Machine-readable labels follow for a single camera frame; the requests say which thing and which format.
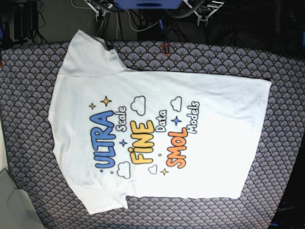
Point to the red clamp on table edge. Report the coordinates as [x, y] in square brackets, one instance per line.
[166, 48]

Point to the blue box at top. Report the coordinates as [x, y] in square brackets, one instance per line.
[149, 4]

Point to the patterned purple table cloth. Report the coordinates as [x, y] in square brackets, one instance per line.
[27, 79]

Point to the grey plastic bin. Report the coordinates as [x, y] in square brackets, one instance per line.
[16, 208]

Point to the white printed T-shirt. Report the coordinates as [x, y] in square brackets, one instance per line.
[120, 132]

